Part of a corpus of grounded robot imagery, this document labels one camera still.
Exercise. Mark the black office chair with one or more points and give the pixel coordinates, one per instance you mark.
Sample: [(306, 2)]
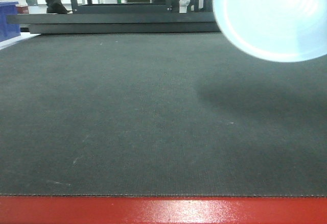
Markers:
[(56, 7)]

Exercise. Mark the blue plastic crate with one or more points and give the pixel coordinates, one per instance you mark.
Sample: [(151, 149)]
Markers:
[(8, 30)]

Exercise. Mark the dark grey table mat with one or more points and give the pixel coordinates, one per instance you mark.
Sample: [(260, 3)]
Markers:
[(159, 115)]

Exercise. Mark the light blue round plate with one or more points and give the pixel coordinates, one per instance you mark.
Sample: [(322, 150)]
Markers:
[(274, 30)]

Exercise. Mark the black metal shelf frame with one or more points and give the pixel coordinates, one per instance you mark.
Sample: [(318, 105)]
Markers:
[(120, 18)]

